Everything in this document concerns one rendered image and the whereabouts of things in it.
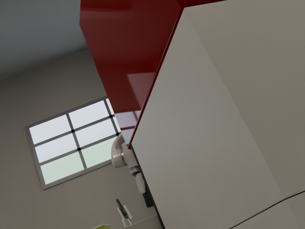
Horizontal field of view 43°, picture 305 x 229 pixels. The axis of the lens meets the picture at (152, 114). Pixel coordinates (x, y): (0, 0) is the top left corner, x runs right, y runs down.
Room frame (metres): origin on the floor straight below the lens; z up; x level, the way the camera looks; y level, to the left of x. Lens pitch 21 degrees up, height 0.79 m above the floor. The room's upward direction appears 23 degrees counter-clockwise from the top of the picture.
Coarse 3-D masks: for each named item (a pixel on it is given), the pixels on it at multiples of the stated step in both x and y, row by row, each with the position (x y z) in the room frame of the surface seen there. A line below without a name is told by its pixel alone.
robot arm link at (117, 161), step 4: (120, 136) 1.87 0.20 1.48; (116, 140) 1.86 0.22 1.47; (120, 140) 1.87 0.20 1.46; (124, 140) 1.89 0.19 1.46; (116, 144) 1.86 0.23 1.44; (120, 144) 1.88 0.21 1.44; (112, 148) 1.85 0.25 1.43; (116, 148) 1.85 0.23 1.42; (120, 148) 1.89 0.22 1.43; (112, 152) 1.84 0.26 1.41; (116, 152) 1.84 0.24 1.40; (120, 152) 1.83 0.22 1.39; (112, 156) 1.83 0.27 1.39; (116, 156) 1.82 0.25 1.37; (120, 156) 1.82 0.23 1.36; (112, 160) 1.83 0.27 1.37; (116, 160) 1.82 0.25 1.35; (120, 160) 1.82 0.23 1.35; (116, 164) 1.83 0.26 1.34; (120, 164) 1.83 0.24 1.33; (124, 164) 1.84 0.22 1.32
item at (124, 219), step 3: (123, 207) 1.61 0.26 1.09; (126, 207) 1.60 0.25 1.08; (120, 210) 1.59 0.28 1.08; (126, 210) 1.59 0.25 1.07; (120, 213) 1.58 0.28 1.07; (129, 213) 1.58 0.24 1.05; (123, 216) 1.57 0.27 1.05; (129, 216) 1.57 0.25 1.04; (132, 216) 1.57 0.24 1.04; (123, 219) 1.56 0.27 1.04; (126, 219) 1.57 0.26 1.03; (129, 219) 1.57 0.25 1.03; (123, 222) 1.59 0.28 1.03; (126, 222) 1.57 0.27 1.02; (129, 222) 1.60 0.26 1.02; (126, 225) 1.59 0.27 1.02
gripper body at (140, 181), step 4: (140, 172) 1.83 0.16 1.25; (136, 176) 1.84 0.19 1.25; (140, 176) 1.82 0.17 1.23; (136, 180) 1.87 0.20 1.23; (140, 180) 1.82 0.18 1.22; (140, 184) 1.84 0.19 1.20; (144, 184) 1.83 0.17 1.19; (140, 188) 1.86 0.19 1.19; (144, 188) 1.83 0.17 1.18; (140, 192) 1.89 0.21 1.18; (144, 192) 1.84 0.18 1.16
